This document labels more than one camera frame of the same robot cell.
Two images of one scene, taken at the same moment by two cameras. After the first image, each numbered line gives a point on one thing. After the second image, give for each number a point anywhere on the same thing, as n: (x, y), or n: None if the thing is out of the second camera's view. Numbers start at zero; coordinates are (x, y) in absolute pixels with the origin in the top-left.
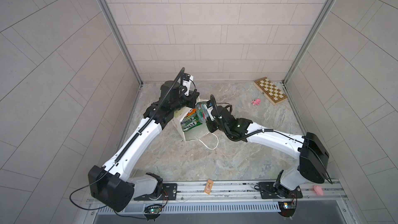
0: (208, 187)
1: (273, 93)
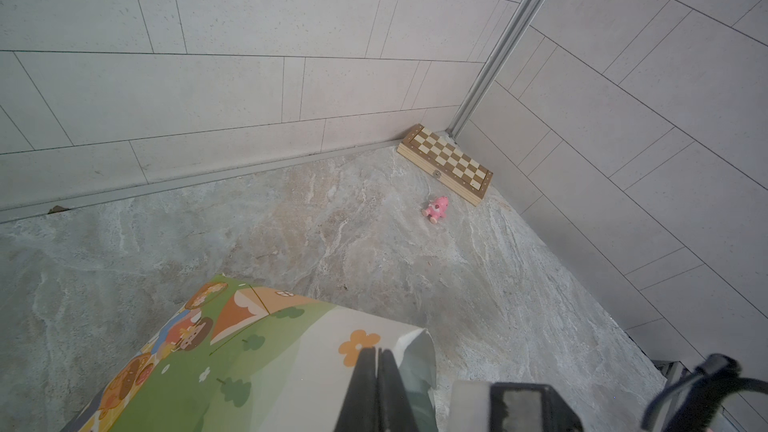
0: None
1: (446, 163)
